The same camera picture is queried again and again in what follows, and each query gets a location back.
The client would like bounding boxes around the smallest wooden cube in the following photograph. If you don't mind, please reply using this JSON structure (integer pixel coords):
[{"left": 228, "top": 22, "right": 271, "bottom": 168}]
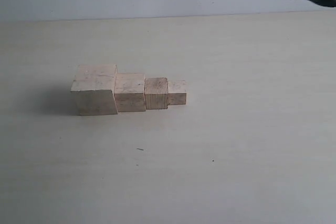
[{"left": 168, "top": 80, "right": 187, "bottom": 105}]

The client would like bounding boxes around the second largest wooden cube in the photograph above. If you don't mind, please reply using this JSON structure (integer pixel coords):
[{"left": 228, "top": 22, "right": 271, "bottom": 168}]
[{"left": 114, "top": 73, "right": 146, "bottom": 112}]

